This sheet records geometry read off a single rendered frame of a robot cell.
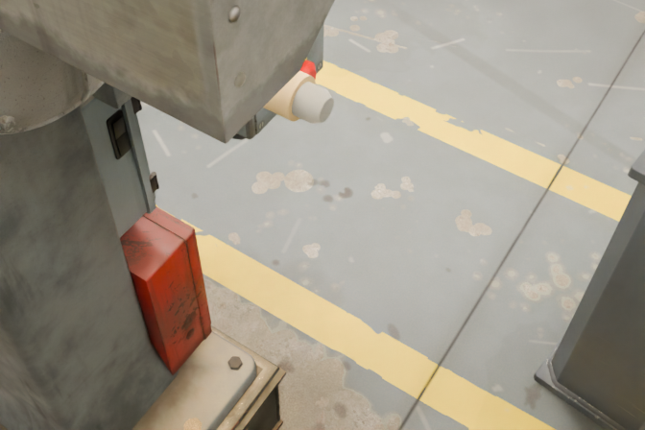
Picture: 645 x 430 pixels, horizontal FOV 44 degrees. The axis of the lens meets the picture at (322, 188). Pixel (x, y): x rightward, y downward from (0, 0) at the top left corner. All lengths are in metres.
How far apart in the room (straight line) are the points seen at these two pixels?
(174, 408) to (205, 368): 0.09
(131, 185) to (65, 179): 0.19
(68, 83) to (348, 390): 1.24
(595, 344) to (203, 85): 1.44
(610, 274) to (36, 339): 0.96
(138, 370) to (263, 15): 1.14
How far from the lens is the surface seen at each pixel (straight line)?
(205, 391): 1.48
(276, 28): 0.31
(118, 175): 1.13
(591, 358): 1.72
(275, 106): 0.52
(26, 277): 1.04
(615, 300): 1.56
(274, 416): 1.70
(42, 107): 0.68
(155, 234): 1.26
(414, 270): 1.97
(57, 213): 1.02
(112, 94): 0.88
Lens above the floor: 1.61
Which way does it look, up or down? 50 degrees down
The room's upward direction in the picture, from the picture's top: 1 degrees clockwise
